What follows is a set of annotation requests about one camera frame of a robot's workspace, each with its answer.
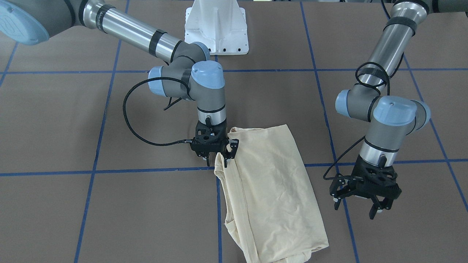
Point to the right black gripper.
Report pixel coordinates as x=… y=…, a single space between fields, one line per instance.
x=233 y=145

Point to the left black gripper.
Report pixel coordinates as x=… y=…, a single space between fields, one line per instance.
x=342 y=187

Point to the cream long-sleeve graphic shirt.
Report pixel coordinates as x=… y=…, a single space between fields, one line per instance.
x=272 y=212

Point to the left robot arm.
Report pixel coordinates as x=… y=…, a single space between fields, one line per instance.
x=391 y=118

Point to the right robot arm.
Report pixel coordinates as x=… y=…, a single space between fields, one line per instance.
x=189 y=73

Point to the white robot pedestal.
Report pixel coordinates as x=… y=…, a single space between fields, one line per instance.
x=220 y=24

